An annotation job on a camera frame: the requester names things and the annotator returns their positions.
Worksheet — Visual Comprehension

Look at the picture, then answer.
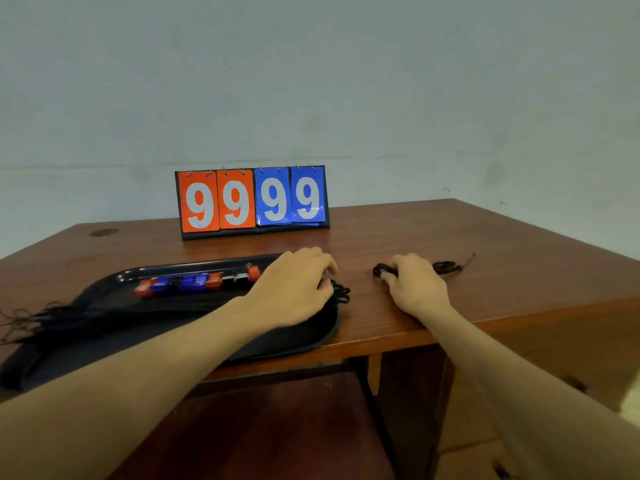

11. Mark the person's left hand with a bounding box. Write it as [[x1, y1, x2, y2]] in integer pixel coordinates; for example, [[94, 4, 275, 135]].
[[242, 246, 339, 329]]

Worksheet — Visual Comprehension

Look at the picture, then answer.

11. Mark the person's right hand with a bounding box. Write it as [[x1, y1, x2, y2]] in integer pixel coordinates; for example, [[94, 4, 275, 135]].
[[379, 252, 453, 323]]

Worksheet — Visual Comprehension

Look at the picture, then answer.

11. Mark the black plastic tray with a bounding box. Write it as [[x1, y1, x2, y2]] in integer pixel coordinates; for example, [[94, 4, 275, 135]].
[[0, 253, 342, 393]]

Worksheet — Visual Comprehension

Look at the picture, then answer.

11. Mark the pull-out wooden desk shelf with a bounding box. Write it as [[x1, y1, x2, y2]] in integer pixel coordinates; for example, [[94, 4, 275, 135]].
[[107, 372, 396, 480]]

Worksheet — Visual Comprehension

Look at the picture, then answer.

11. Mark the pile of black laces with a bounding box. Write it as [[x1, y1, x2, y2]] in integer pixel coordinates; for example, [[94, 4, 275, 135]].
[[0, 279, 351, 345]]

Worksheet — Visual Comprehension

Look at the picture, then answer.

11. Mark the person's left forearm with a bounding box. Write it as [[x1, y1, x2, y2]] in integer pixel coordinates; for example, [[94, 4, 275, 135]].
[[0, 299, 266, 480]]

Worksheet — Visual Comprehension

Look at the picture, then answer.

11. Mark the person's right forearm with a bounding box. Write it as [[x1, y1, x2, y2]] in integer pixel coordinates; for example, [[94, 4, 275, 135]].
[[425, 304, 640, 480]]

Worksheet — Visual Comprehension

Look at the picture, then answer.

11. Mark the wooden side drawer with keyhole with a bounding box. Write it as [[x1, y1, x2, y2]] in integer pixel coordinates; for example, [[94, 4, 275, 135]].
[[439, 339, 626, 453]]

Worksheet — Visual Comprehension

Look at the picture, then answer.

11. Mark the plain wooden side drawer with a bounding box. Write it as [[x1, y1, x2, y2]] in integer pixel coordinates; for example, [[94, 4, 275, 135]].
[[435, 439, 521, 480]]

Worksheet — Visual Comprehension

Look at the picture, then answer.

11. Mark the brown wooden desk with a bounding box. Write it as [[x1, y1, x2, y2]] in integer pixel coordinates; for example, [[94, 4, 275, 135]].
[[0, 198, 640, 480]]

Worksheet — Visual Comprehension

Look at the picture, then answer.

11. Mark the orange and blue flip scoreboard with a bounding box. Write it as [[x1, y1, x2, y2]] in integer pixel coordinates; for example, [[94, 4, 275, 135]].
[[174, 165, 331, 241]]

